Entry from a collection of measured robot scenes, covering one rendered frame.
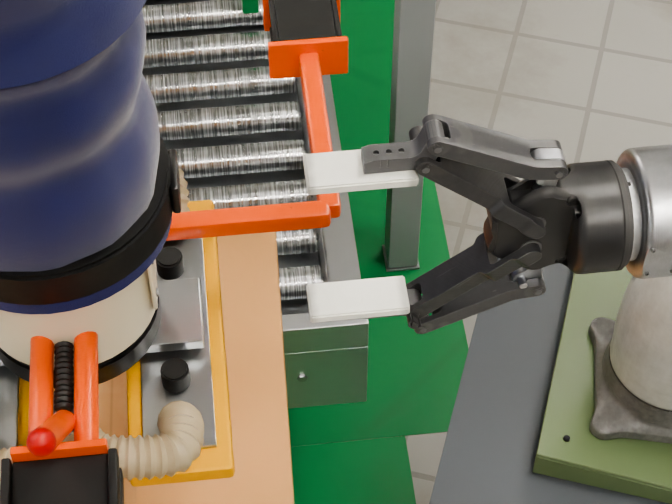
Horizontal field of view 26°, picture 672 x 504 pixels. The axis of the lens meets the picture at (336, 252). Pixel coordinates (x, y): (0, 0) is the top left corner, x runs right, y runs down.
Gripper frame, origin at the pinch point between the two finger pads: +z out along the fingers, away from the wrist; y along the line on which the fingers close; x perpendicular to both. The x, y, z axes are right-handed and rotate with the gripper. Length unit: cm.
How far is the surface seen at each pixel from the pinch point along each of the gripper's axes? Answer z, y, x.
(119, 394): 20, 64, 32
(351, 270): -12, 98, 73
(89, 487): 19.8, 32.8, 2.1
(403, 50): -26, 97, 118
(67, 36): 16.4, -4.2, 17.3
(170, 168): 10.9, 21.2, 26.9
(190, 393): 11.4, 45.0, 18.6
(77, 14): 15.5, -5.1, 18.4
